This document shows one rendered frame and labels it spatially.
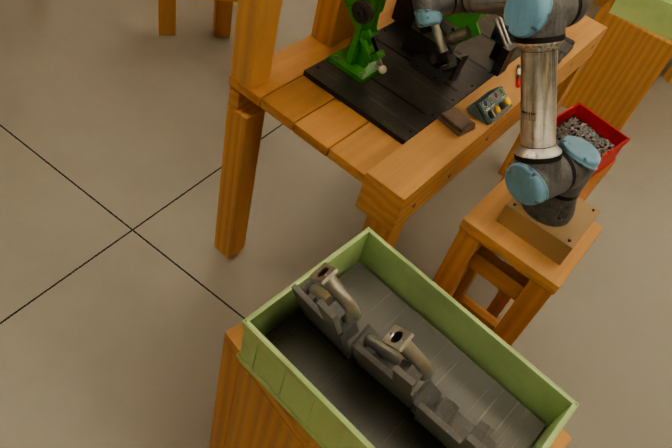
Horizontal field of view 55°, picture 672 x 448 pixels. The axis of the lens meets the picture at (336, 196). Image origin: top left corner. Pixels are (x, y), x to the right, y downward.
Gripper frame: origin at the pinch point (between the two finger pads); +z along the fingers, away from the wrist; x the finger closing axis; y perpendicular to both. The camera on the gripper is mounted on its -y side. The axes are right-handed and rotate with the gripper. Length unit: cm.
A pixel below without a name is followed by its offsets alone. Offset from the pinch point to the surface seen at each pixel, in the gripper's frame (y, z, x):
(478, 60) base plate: -9.5, 23.2, -29.0
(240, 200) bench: -88, -34, -55
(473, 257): -2, -33, -84
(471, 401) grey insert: 14, -82, -101
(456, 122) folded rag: -4.6, -16.6, -45.2
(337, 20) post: -38.1, -15.7, -3.6
